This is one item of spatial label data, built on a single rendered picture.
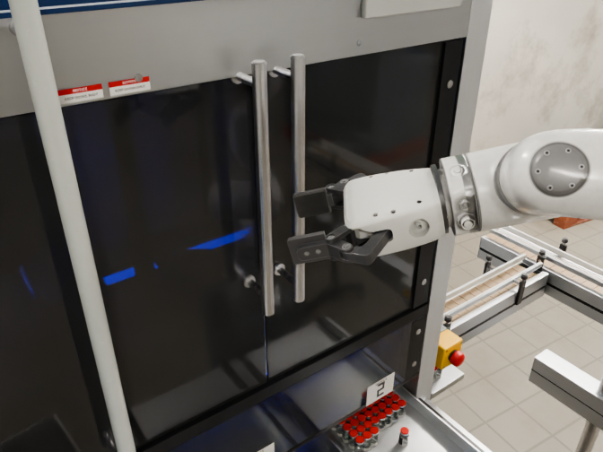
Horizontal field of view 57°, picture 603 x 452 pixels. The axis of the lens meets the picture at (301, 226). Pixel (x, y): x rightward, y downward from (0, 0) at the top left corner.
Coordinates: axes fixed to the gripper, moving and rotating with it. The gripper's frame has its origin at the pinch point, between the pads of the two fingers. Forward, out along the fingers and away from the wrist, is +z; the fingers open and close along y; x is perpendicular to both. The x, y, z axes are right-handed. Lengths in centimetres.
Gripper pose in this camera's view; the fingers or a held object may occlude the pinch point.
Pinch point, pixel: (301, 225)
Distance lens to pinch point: 62.0
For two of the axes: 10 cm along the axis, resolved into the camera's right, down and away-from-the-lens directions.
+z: -9.7, 1.9, 1.8
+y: 0.5, -5.4, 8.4
